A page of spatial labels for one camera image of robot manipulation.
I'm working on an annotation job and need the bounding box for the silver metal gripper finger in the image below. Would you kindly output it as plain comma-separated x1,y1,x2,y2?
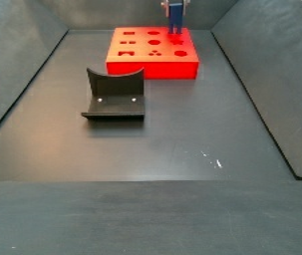
182,0,190,14

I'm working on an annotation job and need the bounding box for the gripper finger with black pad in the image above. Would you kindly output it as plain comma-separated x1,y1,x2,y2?
161,0,169,17

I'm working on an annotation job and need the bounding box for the blue square-circle peg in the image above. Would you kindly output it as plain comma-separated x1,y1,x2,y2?
167,0,183,34

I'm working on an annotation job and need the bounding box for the red shape-sorting block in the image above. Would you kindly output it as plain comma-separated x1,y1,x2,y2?
106,27,199,80

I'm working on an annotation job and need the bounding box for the black curved holder bracket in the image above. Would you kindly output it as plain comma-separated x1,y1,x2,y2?
82,69,146,120

